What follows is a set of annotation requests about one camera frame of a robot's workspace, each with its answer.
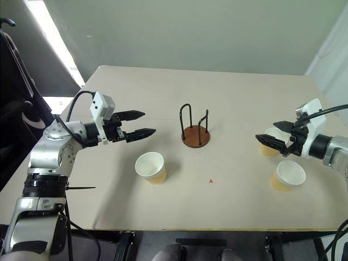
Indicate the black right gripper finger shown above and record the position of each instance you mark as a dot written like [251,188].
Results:
[285,127]
[273,142]

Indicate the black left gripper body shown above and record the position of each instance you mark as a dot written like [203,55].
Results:
[113,130]

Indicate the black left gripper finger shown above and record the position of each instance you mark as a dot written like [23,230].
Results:
[140,134]
[131,115]

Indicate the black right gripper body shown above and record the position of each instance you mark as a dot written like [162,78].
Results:
[297,138]

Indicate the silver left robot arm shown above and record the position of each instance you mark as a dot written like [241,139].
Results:
[51,152]

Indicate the yellow paper cup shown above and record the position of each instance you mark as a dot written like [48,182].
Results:
[280,186]
[156,178]
[267,151]

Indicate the black office chair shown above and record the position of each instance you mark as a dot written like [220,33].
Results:
[16,95]

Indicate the dark rounded shape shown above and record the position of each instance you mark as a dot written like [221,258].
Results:
[170,253]

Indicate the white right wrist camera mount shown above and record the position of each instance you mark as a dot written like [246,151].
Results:
[315,117]

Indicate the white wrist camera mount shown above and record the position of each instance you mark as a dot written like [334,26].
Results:
[315,117]
[101,104]

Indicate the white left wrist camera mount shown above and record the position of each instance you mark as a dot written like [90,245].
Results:
[101,104]

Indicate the black table frame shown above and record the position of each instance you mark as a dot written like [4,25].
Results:
[201,242]

